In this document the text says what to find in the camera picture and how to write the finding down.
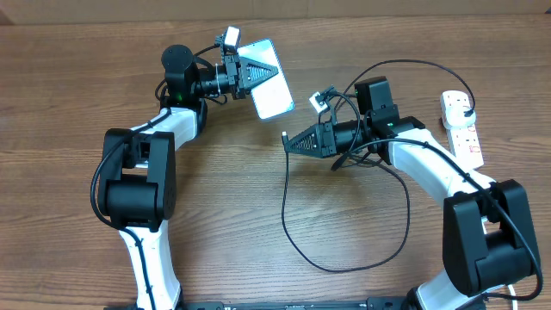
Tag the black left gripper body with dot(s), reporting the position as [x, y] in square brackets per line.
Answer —
[225, 79]

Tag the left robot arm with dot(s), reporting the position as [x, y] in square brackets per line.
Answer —
[133, 189]

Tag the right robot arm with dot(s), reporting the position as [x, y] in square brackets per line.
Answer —
[489, 242]

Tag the blue Samsung smartphone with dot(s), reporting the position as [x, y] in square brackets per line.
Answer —
[272, 98]

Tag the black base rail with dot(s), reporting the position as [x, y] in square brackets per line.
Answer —
[297, 305]

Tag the white power strip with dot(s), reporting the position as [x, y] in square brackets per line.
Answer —
[463, 142]

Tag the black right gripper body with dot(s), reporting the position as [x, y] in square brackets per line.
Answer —
[343, 138]

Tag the white charger plug adapter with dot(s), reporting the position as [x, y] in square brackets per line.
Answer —
[458, 117]

